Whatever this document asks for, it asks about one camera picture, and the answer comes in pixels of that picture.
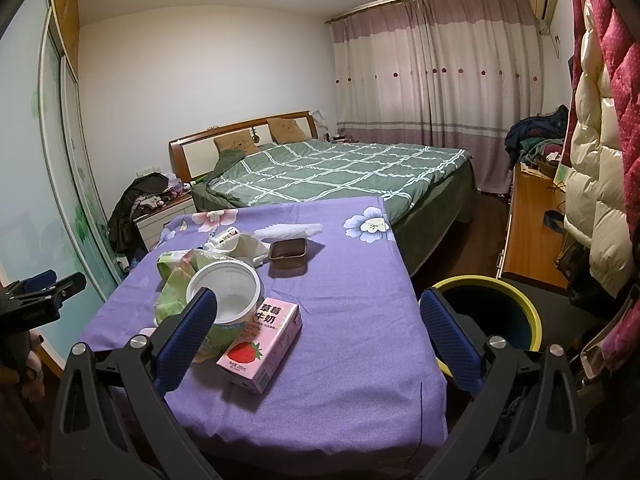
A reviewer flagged brown pillow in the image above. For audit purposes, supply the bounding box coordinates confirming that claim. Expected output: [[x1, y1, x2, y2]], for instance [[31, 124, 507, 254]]
[[214, 129, 258, 154], [266, 117, 310, 145]]

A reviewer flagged sliding door wardrobe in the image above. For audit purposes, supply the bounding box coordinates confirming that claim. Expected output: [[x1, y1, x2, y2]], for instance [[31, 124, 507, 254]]
[[0, 0, 126, 361]]

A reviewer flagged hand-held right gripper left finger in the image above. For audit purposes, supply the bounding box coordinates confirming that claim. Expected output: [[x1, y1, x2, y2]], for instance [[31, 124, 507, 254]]
[[50, 287, 231, 480]]

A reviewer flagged wooden bed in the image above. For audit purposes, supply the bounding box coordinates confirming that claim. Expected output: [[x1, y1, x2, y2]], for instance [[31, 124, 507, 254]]
[[169, 111, 478, 278]]

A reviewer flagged dark rectangular food tray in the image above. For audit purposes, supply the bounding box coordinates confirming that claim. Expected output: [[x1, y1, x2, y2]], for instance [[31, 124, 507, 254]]
[[268, 239, 308, 267]]

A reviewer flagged green checked duvet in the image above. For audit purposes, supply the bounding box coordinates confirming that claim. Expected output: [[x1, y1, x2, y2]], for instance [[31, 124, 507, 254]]
[[191, 140, 473, 226]]

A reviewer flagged black glossy jacket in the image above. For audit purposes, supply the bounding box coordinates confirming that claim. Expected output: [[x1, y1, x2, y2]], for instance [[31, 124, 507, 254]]
[[567, 260, 617, 317]]

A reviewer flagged pile of mixed clothes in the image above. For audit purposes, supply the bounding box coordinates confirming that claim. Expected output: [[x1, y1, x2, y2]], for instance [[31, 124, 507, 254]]
[[504, 105, 571, 176]]

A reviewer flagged small white drink bottle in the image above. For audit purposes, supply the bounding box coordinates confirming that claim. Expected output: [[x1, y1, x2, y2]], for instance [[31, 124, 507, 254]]
[[207, 226, 241, 249]]

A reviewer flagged beige bag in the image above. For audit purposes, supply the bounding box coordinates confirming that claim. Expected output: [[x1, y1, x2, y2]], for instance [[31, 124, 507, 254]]
[[575, 310, 617, 382]]

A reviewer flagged white paper towel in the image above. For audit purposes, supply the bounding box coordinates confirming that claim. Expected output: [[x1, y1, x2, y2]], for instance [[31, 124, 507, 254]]
[[253, 222, 325, 242]]

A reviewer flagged pink and white curtain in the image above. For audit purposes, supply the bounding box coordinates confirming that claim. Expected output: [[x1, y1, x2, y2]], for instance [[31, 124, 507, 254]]
[[327, 0, 543, 193]]

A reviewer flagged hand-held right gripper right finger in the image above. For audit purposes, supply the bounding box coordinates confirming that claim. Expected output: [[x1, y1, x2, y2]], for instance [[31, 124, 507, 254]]
[[418, 287, 587, 480]]

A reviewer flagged white tub with green label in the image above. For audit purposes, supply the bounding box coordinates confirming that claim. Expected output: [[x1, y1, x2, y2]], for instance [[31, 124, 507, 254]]
[[185, 259, 264, 361]]

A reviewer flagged white nightstand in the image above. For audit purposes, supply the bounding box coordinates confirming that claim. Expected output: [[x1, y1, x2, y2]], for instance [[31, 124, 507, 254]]
[[135, 195, 196, 253]]

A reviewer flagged red quilted jacket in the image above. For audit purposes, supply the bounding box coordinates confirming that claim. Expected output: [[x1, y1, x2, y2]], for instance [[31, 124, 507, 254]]
[[580, 0, 640, 171]]

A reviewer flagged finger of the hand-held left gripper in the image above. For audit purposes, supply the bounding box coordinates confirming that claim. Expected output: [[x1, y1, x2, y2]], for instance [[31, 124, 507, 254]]
[[25, 272, 87, 313], [9, 269, 57, 295]]

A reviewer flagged pink strawberry milk carton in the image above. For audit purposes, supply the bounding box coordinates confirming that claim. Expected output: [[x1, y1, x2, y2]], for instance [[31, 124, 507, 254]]
[[216, 301, 303, 395]]

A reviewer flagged wooden desk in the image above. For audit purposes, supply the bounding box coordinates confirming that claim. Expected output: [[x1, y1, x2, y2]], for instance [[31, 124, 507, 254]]
[[495, 165, 571, 288]]

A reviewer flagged beige wrapper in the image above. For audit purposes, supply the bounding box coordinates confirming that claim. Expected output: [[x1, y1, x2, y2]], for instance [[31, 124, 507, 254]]
[[227, 231, 271, 266]]

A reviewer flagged green plastic bag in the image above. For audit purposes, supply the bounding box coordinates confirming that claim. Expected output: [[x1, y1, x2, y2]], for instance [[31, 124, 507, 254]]
[[154, 249, 236, 363]]

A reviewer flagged brown bag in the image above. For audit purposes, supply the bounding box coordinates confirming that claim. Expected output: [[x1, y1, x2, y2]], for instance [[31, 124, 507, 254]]
[[554, 245, 591, 281]]

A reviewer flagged pink floral fleece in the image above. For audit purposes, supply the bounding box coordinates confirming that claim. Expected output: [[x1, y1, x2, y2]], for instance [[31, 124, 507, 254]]
[[580, 300, 640, 376]]

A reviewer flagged yellow rimmed trash bin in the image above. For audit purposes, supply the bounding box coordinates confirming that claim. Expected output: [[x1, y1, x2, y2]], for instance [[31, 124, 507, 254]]
[[431, 275, 542, 378]]

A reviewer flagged purple floral tablecloth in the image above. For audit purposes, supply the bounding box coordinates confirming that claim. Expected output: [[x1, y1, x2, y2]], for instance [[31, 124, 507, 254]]
[[80, 195, 449, 453]]

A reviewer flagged dark grey mat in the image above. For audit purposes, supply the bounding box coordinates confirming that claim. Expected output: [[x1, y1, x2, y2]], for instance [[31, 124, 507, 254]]
[[501, 272, 581, 356]]

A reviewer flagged white down jacket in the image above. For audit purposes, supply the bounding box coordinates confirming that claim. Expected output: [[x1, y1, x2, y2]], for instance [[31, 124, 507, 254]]
[[564, 0, 626, 301]]

